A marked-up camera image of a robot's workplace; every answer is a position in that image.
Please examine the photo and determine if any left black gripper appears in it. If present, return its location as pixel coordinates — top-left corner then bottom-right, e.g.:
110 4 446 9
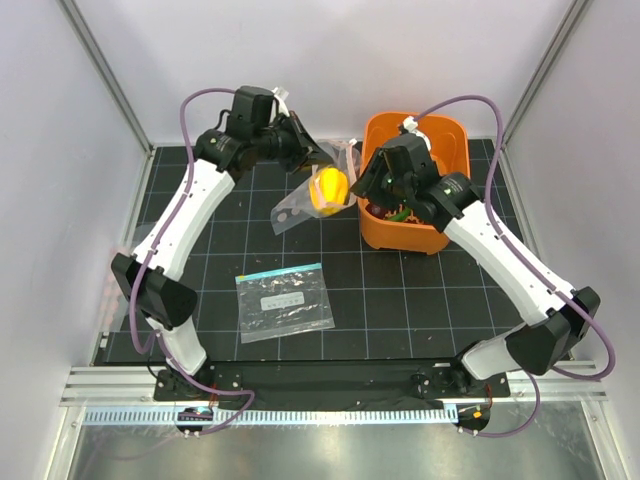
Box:
253 111 333 175

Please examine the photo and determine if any yellow bell pepper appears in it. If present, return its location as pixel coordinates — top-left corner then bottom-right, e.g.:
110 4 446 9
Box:
309 167 349 216

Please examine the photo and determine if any pink zip top bag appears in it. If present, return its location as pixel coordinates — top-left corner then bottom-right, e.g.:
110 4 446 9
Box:
270 138 362 235

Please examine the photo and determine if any orange plastic basket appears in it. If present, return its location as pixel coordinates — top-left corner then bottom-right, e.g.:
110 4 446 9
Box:
357 111 471 255

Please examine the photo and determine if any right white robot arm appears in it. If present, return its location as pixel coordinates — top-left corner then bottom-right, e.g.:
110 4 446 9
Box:
351 133 600 396

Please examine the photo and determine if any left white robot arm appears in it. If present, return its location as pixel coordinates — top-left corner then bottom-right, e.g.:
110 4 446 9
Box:
111 86 332 400

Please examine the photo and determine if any blue zip top bag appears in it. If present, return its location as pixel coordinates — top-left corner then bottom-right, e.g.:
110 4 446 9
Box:
235 263 335 344

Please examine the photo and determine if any dark purple plum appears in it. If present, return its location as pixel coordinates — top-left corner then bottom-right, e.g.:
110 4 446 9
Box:
366 203 383 217

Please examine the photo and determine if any green chili pepper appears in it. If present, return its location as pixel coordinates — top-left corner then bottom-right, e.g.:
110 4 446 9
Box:
385 208 411 222

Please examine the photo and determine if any black grid mat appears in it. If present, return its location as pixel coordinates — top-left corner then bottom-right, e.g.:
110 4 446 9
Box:
92 139 571 362

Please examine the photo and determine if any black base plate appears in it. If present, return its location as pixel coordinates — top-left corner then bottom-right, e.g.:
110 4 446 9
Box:
153 358 510 412

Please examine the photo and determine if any white slotted cable duct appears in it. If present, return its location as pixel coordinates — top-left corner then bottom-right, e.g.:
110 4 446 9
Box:
83 404 458 428

